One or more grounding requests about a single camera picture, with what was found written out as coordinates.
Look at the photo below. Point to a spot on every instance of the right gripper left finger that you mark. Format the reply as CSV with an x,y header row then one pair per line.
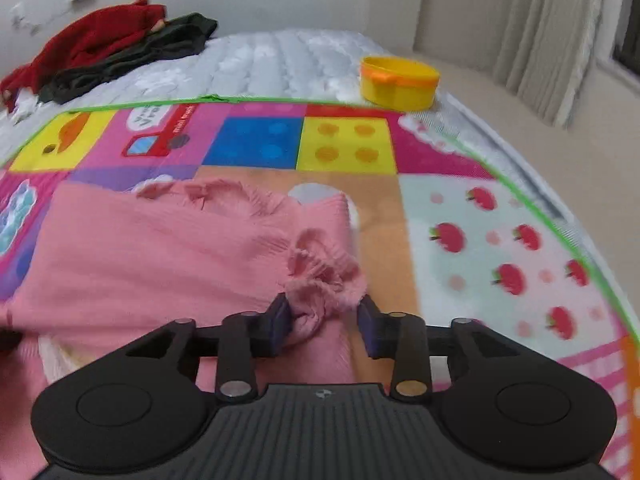
x,y
238,341

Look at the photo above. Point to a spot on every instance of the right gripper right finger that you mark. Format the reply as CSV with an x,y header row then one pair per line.
x,y
408,341

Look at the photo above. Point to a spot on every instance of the pink ribbed knit sweater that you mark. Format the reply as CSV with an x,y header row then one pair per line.
x,y
109,267

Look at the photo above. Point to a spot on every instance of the colourful cartoon play mat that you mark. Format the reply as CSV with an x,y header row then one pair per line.
x,y
444,223

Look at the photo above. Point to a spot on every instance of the yellow round plastic container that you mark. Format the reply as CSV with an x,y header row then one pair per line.
x,y
398,83

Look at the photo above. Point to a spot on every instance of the white quilted mattress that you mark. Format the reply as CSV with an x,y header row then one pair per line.
x,y
306,64

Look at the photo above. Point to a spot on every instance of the dark green garment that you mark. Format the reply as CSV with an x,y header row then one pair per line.
x,y
179,38

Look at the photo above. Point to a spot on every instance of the red fleece garment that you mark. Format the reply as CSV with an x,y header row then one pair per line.
x,y
86,41

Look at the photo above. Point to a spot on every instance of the beige window curtain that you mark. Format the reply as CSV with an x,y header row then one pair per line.
x,y
545,52

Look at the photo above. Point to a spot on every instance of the white wall socket with cable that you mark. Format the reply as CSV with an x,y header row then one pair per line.
x,y
20,21

